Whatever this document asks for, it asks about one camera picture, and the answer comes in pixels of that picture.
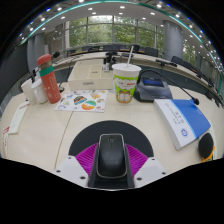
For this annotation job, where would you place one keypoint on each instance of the plain white paper cup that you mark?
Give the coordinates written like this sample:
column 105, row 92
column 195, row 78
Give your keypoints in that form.
column 26, row 91

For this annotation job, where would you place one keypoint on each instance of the white cardboard box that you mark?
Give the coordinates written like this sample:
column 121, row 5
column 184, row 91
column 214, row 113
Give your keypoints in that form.
column 86, row 80

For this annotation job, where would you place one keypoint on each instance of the black gooseneck microphone console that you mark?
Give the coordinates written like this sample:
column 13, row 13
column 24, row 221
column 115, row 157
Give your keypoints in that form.
column 151, row 90

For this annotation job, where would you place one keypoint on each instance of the group of dark office chairs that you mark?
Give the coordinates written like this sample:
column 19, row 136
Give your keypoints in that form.
column 151, row 51

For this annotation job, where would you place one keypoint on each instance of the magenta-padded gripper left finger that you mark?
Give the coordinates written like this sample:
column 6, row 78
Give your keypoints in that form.
column 86, row 160

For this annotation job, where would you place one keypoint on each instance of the red bottle with green band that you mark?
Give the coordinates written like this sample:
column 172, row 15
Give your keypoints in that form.
column 50, row 83

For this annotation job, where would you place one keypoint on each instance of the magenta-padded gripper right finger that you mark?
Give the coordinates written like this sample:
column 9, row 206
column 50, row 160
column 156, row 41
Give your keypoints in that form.
column 136, row 161

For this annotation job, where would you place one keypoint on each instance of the printed paper cup with straw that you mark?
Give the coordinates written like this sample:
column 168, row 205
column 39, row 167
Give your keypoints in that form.
column 125, row 86

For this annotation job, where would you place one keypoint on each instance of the colourful sticker sheet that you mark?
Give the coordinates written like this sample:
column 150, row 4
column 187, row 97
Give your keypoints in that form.
column 83, row 101

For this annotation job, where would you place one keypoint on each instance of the black computer mouse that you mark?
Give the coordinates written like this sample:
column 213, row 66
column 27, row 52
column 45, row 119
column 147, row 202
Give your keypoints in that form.
column 111, row 156

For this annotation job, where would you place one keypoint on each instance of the white lidded cup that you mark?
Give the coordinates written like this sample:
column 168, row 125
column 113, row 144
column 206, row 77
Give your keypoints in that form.
column 40, row 93

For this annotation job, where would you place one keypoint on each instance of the black mouse pad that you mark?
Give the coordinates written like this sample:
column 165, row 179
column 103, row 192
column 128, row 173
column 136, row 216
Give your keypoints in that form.
column 86, row 136

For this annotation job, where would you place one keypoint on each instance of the long curved conference desk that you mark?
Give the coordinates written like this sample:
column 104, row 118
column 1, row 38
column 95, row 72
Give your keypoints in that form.
column 146, row 61

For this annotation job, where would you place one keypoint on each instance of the white leaflet with red heading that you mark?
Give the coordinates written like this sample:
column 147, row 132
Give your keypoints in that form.
column 18, row 118

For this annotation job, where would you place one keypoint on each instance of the blue and white book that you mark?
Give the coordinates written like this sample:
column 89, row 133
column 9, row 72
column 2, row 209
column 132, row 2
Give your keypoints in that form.
column 186, row 120

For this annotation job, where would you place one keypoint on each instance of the group of round ceiling lights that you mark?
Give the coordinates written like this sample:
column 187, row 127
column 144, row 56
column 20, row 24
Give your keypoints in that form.
column 121, row 7

